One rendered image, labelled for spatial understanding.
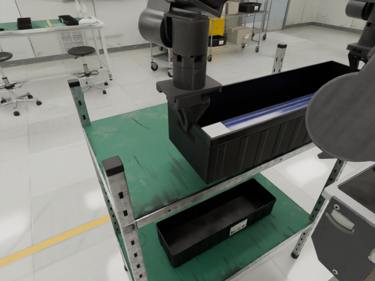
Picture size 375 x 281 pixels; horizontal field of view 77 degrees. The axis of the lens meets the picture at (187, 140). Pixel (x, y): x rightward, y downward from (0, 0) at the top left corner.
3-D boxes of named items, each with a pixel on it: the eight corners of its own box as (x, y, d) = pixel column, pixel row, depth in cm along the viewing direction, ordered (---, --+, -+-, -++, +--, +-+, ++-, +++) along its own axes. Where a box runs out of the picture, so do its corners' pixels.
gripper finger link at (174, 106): (160, 127, 48) (158, 83, 42) (190, 119, 51) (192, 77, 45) (175, 145, 43) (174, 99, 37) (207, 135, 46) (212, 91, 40)
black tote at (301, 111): (206, 185, 46) (211, 140, 39) (168, 139, 58) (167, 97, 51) (369, 115, 69) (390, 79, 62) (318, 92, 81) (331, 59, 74)
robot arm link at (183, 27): (191, 14, 31) (218, 10, 35) (158, 8, 35) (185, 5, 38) (190, 66, 35) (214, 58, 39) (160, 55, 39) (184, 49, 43)
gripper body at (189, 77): (155, 91, 43) (152, 49, 38) (202, 81, 47) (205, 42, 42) (171, 107, 38) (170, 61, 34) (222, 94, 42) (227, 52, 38)
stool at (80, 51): (65, 91, 329) (51, 49, 296) (96, 80, 362) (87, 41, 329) (87, 102, 302) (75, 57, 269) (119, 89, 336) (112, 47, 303)
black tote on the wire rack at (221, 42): (210, 48, 435) (210, 39, 427) (201, 44, 456) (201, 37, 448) (227, 45, 451) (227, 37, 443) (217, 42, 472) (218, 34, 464)
